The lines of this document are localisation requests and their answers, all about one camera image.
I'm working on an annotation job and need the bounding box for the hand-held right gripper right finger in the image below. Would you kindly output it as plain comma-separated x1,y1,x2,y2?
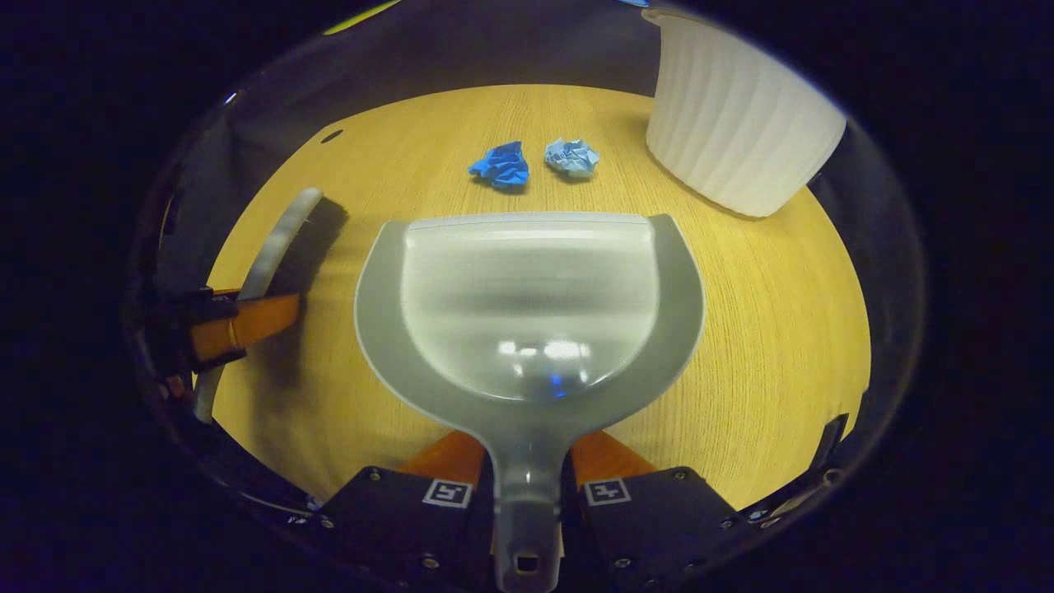
562,428,742,593

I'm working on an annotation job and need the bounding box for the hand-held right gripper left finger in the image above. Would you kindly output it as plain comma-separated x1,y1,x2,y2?
309,428,495,593

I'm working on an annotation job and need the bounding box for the small grey broom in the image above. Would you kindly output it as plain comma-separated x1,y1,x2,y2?
192,187,351,425

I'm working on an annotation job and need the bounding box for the small grey dustpan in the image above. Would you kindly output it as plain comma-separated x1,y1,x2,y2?
354,211,707,593

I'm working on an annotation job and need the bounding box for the dark blue paper ball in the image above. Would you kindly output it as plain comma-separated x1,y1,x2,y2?
468,140,530,190

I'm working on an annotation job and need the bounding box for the light blue paper ball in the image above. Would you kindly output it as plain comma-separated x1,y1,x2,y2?
543,138,601,180

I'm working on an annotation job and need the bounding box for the white ribbed garbage bin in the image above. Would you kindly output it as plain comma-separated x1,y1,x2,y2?
641,7,849,219

